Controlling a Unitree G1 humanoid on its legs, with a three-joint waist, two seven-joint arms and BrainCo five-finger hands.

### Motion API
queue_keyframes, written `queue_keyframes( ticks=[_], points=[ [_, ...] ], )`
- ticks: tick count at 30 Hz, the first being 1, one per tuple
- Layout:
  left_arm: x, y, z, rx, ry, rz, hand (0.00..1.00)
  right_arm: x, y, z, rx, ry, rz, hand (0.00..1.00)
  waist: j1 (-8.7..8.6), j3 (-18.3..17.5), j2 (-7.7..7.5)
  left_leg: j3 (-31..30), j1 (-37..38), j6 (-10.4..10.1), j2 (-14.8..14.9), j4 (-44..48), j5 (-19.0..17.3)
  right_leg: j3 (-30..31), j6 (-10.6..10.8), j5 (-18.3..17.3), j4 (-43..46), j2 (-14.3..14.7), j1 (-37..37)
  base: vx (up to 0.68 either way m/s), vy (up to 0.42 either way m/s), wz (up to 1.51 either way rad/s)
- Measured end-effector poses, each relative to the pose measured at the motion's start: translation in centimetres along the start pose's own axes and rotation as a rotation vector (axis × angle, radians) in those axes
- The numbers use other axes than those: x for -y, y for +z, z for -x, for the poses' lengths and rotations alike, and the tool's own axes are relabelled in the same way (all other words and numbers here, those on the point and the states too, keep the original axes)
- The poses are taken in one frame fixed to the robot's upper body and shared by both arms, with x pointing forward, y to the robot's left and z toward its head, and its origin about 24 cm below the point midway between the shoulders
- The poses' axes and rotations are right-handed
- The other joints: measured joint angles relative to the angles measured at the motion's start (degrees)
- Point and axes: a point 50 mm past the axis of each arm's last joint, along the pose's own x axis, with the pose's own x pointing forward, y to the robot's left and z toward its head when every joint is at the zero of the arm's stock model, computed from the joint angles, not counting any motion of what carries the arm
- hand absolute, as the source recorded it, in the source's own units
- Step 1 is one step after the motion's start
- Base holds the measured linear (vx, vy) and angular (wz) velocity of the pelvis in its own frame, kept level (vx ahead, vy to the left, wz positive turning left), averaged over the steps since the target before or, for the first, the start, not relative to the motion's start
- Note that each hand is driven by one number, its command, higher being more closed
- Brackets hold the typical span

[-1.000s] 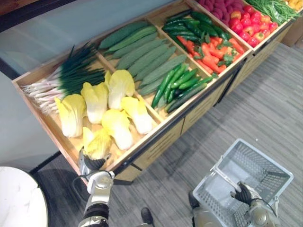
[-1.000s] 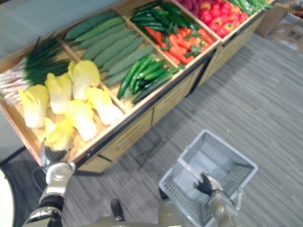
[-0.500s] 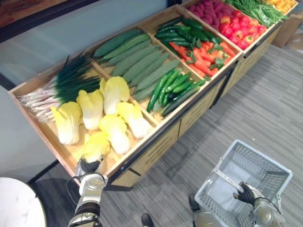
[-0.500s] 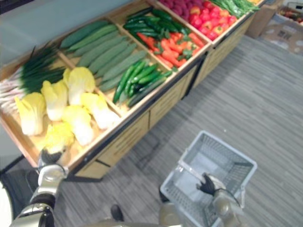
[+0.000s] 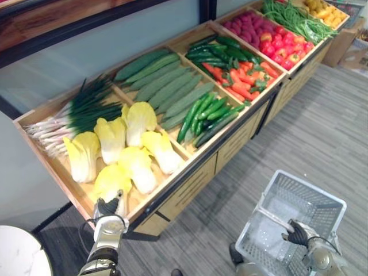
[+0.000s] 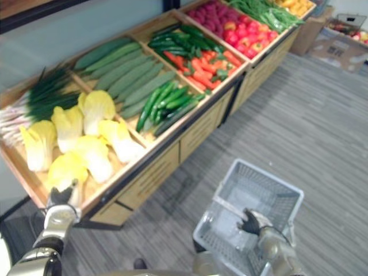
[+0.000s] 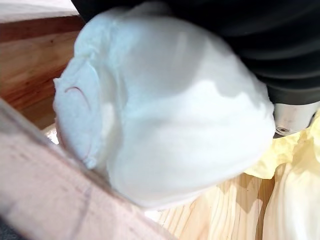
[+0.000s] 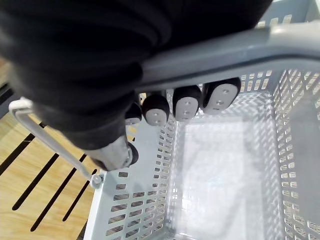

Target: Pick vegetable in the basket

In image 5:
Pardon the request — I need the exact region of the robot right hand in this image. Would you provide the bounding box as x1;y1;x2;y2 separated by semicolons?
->
281;218;317;246

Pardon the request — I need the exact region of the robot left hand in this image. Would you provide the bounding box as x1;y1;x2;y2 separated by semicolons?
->
93;189;127;221

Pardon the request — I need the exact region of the yellow napa cabbage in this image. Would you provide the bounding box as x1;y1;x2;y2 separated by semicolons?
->
94;117;128;166
121;101;158;148
117;146;159;194
62;131;101;184
91;164;133;217
141;131;185;176

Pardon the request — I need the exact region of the grey plastic shopping basket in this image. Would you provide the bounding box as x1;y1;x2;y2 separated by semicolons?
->
235;169;347;273

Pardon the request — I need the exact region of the long wooden vegetable display stand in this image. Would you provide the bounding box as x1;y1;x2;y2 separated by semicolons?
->
13;20;289;241

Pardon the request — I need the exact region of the dark robot right foot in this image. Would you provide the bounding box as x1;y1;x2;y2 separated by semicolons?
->
228;242;245;267

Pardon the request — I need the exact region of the green scallion bunch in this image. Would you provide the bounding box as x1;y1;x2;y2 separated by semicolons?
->
24;74;124;158

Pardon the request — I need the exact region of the white round table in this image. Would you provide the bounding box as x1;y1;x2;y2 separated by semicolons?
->
0;225;53;276

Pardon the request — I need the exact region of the long light green luffa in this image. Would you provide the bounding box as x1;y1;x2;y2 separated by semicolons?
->
114;48;172;82
160;91;219;122
126;62;185;91
160;111;191;131
156;82;216;114
122;53;182;86
135;67;193;102
148;73;204;109

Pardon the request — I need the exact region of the bright green long pepper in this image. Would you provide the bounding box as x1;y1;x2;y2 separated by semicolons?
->
176;99;204;144
191;92;216;133
206;104;231;121
197;97;228;121

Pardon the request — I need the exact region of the dark green cucumber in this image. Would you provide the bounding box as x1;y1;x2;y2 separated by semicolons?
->
194;110;240;148
205;103;246;132

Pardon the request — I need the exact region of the wooden fruit display stand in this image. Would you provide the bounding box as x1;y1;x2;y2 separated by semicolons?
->
214;0;351;126

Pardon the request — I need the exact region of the orange carrot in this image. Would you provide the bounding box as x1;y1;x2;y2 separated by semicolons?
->
202;63;224;82
225;86;247;103
259;61;280;79
232;82;254;100

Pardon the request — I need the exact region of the dark green chili pepper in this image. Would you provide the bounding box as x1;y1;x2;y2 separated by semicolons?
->
186;49;214;59
189;34;219;50
227;47;250;62
209;45;231;63
241;50;263;66
216;35;242;49

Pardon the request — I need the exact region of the brown cardboard box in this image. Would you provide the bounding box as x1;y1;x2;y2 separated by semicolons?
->
321;18;368;70

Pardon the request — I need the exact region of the green bean heap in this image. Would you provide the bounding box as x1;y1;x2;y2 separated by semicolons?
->
260;0;339;46

